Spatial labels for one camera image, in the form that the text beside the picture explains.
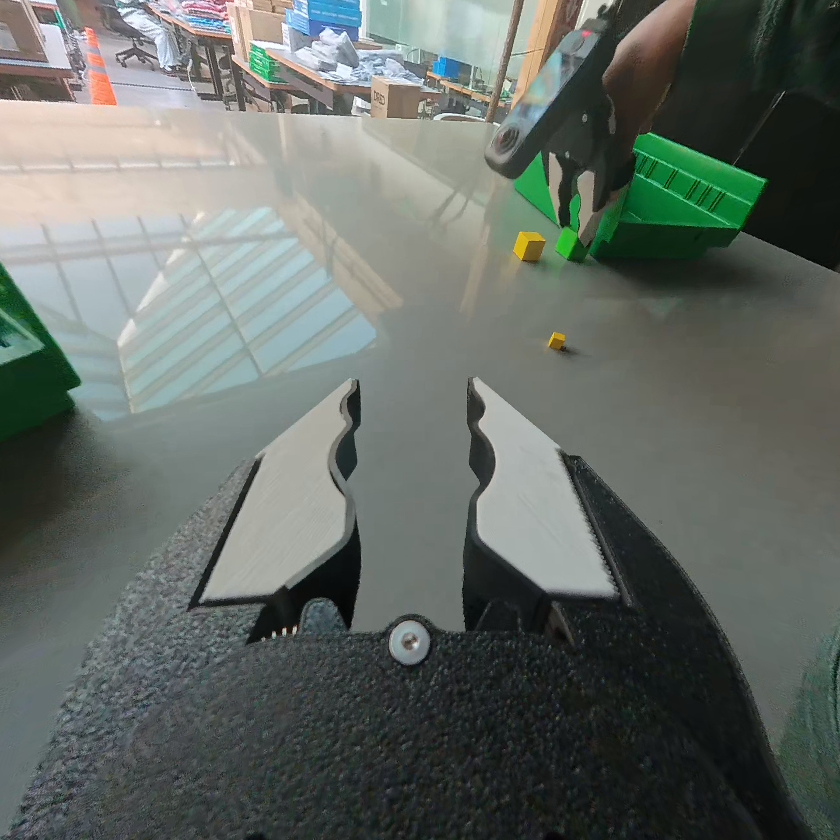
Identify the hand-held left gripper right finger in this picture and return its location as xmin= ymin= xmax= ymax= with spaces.
xmin=462 ymin=376 xmax=621 ymax=647

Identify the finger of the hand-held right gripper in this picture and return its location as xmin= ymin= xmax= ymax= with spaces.
xmin=546 ymin=152 xmax=584 ymax=228
xmin=577 ymin=167 xmax=632 ymax=249

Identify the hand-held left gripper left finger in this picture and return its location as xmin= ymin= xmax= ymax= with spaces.
xmin=190 ymin=378 xmax=362 ymax=644

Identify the green plastic bin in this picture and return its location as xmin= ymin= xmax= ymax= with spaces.
xmin=0 ymin=262 xmax=81 ymax=442
xmin=514 ymin=131 xmax=767 ymax=260

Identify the person's right forearm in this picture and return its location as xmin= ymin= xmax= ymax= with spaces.
xmin=630 ymin=0 xmax=840 ymax=106

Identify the wooden pillar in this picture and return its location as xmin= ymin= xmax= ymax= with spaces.
xmin=518 ymin=0 xmax=578 ymax=106

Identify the thin metal pole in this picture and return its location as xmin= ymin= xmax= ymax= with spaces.
xmin=486 ymin=0 xmax=526 ymax=123

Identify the printed cardboard box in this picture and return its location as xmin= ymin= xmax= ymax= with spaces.
xmin=371 ymin=75 xmax=421 ymax=119

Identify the pile of grey bagged clothes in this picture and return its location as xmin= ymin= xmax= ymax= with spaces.
xmin=289 ymin=28 xmax=427 ymax=83

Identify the stack of blue boxes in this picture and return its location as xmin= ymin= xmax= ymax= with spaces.
xmin=285 ymin=0 xmax=362 ymax=42

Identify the wooden table with clutter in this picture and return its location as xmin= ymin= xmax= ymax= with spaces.
xmin=233 ymin=49 xmax=441 ymax=116

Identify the stack of flat cardboard boxes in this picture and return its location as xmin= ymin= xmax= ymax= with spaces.
xmin=226 ymin=0 xmax=290 ymax=60

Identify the person's green clothing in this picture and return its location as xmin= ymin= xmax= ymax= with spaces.
xmin=777 ymin=623 xmax=840 ymax=840

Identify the long table with folded clothes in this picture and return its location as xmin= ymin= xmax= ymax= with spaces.
xmin=147 ymin=3 xmax=247 ymax=109

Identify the stack of folded clothes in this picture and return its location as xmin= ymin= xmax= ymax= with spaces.
xmin=180 ymin=0 xmax=231 ymax=34

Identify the black swivel chair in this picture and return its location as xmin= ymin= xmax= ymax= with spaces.
xmin=105 ymin=0 xmax=158 ymax=70

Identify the orange traffic cone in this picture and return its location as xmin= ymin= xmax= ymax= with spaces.
xmin=84 ymin=26 xmax=119 ymax=106

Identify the wooden work table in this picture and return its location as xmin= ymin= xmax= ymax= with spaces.
xmin=0 ymin=56 xmax=76 ymax=102

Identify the large scribbled cardboard box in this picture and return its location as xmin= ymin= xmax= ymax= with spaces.
xmin=0 ymin=0 xmax=48 ymax=63

